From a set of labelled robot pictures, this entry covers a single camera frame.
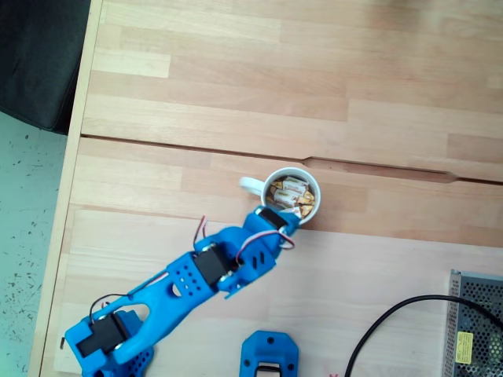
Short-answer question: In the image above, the red white wrist servo cable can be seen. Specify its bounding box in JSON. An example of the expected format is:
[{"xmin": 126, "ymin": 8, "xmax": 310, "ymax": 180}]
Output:
[{"xmin": 195, "ymin": 215, "xmax": 209, "ymax": 247}]

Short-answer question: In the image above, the pale wooden base board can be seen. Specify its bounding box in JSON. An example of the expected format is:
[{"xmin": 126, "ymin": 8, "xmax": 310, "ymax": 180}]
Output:
[{"xmin": 50, "ymin": 207, "xmax": 503, "ymax": 377}]

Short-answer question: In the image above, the white ceramic mug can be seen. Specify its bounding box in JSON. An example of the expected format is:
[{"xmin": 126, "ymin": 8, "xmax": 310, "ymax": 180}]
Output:
[{"xmin": 238, "ymin": 167, "xmax": 322, "ymax": 228}]

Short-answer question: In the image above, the perforated metal power supply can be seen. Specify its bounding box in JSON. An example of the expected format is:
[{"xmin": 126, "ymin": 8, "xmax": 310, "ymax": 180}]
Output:
[{"xmin": 443, "ymin": 269, "xmax": 503, "ymax": 377}]

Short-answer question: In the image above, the thick black power cable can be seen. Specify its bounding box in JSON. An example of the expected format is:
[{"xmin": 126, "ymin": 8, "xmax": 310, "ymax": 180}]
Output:
[{"xmin": 344, "ymin": 295, "xmax": 503, "ymax": 377}]

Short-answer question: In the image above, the red white gripper servo cable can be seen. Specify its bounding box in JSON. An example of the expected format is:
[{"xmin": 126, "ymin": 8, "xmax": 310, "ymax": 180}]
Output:
[{"xmin": 235, "ymin": 231, "xmax": 296, "ymax": 266}]

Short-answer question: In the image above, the blue printed mount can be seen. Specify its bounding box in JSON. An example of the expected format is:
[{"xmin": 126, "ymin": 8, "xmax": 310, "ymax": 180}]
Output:
[{"xmin": 240, "ymin": 330, "xmax": 300, "ymax": 377}]

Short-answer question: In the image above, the black upholstered seat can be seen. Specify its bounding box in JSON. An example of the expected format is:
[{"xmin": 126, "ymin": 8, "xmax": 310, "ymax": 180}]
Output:
[{"xmin": 0, "ymin": 0, "xmax": 92, "ymax": 137}]

